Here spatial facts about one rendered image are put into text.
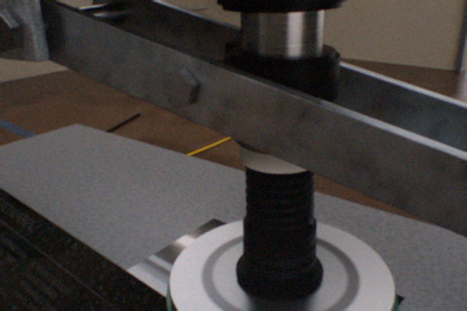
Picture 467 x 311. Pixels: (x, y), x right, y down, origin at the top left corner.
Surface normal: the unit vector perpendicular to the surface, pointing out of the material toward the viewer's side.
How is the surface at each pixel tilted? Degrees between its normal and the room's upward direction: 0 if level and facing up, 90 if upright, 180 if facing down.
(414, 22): 90
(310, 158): 90
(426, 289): 0
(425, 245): 0
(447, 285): 0
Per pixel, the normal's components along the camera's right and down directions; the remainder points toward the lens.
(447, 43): -0.68, 0.30
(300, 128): -0.44, 0.36
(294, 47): 0.22, 0.37
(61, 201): -0.04, -0.92
